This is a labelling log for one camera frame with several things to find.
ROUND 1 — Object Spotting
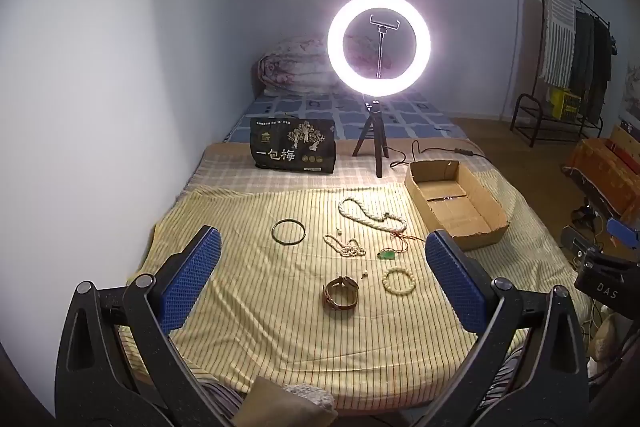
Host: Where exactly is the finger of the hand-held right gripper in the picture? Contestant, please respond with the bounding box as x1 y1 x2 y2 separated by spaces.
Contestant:
561 226 601 259
606 217 640 250

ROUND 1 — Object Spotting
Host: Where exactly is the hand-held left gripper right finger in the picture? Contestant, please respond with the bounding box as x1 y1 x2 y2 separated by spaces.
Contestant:
425 229 591 427

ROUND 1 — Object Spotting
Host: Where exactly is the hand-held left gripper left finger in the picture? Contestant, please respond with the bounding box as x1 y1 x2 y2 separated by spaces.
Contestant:
55 225 223 427

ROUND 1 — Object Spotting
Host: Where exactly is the cardboard box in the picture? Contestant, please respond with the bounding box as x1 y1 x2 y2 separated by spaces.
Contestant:
404 159 511 252

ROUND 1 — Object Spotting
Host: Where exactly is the white bead bracelet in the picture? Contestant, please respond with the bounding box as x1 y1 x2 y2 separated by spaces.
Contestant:
382 267 417 294

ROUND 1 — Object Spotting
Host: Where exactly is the green pendant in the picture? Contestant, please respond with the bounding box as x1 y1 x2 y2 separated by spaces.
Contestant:
377 227 416 262

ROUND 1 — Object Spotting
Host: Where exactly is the dark green bangle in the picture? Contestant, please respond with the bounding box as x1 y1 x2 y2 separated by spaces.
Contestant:
271 219 307 244

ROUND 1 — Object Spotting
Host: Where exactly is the brown leather wristwatch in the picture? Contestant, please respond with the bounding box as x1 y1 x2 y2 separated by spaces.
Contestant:
323 276 360 310

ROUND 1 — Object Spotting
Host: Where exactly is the small white bead necklace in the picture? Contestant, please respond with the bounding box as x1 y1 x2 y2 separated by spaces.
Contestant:
323 233 367 259

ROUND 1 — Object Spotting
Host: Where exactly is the long white bead necklace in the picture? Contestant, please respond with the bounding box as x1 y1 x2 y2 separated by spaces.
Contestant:
337 198 407 233

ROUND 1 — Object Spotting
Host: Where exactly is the beige cloth bundle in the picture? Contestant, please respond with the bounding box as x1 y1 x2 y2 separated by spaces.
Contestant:
587 312 622 360

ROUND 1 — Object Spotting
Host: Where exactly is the orange box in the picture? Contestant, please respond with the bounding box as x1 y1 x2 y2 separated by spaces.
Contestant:
564 126 640 219

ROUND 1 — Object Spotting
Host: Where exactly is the yellow striped cloth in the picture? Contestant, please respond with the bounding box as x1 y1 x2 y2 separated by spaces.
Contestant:
127 184 532 410

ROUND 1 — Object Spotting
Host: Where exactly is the beige plaid blanket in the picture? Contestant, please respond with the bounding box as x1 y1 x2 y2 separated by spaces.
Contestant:
185 138 496 196

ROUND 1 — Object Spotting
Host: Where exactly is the striped dark cloth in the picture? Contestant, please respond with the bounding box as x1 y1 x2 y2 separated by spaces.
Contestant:
189 369 245 427

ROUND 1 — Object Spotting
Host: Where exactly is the yellow crate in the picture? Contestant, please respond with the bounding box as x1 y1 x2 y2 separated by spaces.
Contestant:
549 88 583 120

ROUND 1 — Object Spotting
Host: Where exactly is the black clothes rack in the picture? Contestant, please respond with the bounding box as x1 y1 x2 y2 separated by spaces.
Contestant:
510 0 615 148

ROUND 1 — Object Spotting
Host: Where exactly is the black snack bag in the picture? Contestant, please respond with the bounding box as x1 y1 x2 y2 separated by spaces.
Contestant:
249 117 337 175

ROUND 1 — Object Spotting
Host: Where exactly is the beige cushion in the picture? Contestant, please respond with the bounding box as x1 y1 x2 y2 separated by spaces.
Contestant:
234 377 337 427

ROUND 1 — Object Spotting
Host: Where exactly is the white knit cloth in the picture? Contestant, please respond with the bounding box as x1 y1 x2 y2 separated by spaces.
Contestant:
284 383 337 414

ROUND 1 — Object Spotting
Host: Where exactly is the dark hanging garment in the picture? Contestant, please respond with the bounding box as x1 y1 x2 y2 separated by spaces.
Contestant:
570 9 597 120
593 19 616 84

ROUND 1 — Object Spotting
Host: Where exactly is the white striped towel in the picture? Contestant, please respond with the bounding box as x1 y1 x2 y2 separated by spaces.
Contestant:
539 0 579 88

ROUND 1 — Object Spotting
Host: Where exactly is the rolled floral quilt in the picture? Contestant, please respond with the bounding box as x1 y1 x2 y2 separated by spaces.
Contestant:
256 36 351 96

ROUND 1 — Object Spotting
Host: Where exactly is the black phone holder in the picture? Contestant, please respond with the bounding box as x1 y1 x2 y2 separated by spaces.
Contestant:
369 14 390 78

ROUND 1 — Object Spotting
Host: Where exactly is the black power cable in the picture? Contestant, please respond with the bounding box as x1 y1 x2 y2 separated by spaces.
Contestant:
385 139 487 168

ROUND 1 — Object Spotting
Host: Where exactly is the wall poster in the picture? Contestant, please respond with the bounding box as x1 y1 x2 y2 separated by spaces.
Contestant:
620 57 640 128

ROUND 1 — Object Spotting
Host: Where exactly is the round ring light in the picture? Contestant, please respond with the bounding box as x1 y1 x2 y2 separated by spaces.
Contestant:
327 0 432 98

